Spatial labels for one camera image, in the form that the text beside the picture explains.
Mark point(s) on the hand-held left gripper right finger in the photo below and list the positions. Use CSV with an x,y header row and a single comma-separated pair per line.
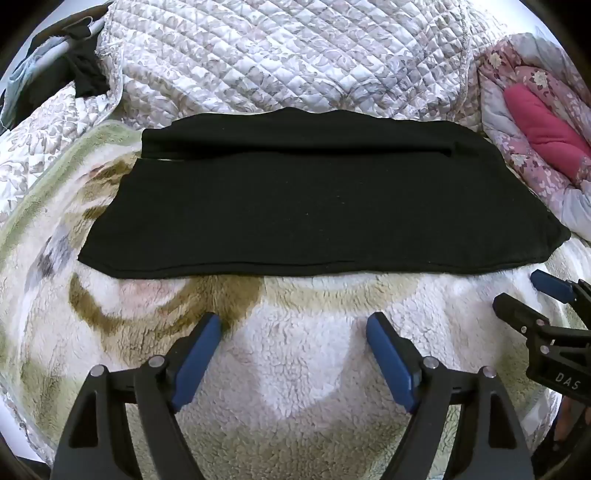
x,y
390,360

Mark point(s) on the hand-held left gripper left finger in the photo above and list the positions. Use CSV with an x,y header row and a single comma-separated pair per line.
x,y
198,360

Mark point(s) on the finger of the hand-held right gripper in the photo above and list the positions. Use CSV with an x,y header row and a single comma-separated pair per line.
x,y
521,318
551,285

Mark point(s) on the black pants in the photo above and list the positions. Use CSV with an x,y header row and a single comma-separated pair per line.
x,y
323,207

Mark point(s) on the floral fleece blanket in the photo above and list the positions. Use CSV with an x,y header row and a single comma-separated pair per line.
x,y
300,369

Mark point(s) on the pink floral comforter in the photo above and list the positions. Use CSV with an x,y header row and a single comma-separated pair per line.
x,y
531,159

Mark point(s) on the pink pillow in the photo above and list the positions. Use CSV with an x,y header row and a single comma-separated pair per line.
x,y
545,129

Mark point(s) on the dark clothing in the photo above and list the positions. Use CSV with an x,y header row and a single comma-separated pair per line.
x,y
83,74

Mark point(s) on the quilted patterned bedspread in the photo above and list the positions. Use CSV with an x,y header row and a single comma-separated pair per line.
x,y
277,55

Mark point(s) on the light blue cloth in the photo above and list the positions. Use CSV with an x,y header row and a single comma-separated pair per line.
x,y
23,76

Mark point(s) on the white metal rail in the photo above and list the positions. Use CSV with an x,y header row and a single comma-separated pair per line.
x,y
94,27

